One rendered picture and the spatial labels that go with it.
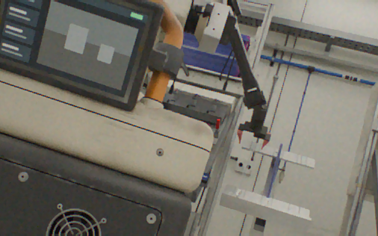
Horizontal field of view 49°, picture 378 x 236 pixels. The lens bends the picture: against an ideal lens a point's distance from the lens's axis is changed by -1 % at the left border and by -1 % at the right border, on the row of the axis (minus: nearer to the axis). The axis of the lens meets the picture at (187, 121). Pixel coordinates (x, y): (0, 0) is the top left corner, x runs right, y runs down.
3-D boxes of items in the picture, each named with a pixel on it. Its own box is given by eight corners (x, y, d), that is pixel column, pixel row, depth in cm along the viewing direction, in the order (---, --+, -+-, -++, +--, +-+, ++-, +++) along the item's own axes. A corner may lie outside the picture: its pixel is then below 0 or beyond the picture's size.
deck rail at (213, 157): (195, 203, 174) (196, 192, 171) (190, 202, 174) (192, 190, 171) (233, 121, 232) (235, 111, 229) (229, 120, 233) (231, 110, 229)
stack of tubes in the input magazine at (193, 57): (237, 78, 227) (251, 33, 232) (152, 56, 238) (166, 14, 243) (238, 84, 239) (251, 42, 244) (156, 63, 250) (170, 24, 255)
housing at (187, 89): (228, 125, 230) (232, 103, 222) (146, 102, 240) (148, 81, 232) (231, 118, 236) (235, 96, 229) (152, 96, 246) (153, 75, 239)
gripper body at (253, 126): (244, 124, 181) (248, 110, 177) (267, 130, 179) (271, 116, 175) (241, 131, 175) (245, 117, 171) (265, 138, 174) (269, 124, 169)
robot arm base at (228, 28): (197, 4, 118) (237, 18, 118) (200, 0, 125) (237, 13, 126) (189, 33, 122) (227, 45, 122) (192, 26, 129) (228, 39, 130)
